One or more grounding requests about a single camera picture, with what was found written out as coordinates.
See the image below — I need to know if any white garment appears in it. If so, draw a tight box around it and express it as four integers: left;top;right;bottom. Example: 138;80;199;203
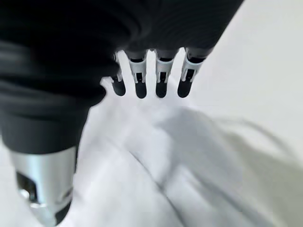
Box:
14;68;303;227

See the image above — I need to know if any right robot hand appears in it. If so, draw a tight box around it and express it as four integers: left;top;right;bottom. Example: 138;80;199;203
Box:
0;0;245;226

